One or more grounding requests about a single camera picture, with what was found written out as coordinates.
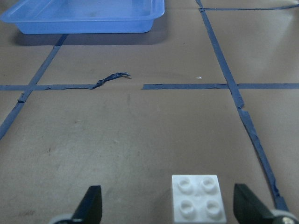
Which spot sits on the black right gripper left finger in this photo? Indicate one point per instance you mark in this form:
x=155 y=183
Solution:
x=89 y=211

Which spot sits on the white block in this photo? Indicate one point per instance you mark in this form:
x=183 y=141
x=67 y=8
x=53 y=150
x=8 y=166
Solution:
x=196 y=199

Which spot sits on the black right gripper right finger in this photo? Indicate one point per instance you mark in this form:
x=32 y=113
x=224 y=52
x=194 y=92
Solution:
x=247 y=207

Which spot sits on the blue plastic tray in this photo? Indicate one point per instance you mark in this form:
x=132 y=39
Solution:
x=84 y=16

